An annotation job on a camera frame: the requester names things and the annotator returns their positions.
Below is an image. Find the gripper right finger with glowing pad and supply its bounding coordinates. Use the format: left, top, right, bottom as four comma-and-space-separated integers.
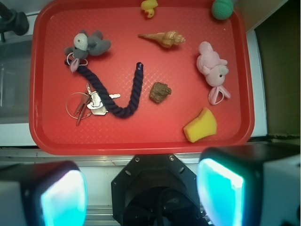
197, 143, 301, 226

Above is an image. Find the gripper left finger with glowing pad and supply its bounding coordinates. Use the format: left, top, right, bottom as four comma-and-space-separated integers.
0, 161, 87, 226

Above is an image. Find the dark blue rope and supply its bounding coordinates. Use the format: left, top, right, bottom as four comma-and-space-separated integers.
64, 59, 144, 119

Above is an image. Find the green textured ball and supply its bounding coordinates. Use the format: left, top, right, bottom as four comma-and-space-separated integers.
211, 0, 234, 20

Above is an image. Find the bunch of keys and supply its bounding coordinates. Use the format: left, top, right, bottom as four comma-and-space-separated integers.
65, 83, 109, 126

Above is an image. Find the black clamp mount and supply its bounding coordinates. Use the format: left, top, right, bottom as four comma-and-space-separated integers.
0, 2, 29, 42

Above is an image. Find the yellow sponge wedge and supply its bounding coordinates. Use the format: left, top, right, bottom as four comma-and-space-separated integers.
183, 107, 217, 143

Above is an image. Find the pink plush bunny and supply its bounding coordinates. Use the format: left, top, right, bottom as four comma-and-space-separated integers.
196, 41, 231, 105

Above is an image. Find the brown rock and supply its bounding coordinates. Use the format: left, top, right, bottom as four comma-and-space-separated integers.
149, 82, 172, 104

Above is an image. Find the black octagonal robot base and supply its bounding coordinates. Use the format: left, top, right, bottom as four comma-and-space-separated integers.
111, 154, 208, 226

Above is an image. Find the yellow rubber duck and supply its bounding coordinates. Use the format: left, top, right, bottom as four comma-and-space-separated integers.
140, 0, 158, 18

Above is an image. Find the tan spiral seashell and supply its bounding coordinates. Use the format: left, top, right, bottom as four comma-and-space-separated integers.
138, 30, 186, 48

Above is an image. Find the grey plush bunny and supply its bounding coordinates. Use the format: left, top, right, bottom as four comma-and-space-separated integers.
64, 30, 111, 72

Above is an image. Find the red plastic tray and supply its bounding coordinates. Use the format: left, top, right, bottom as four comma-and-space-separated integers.
29, 0, 254, 155

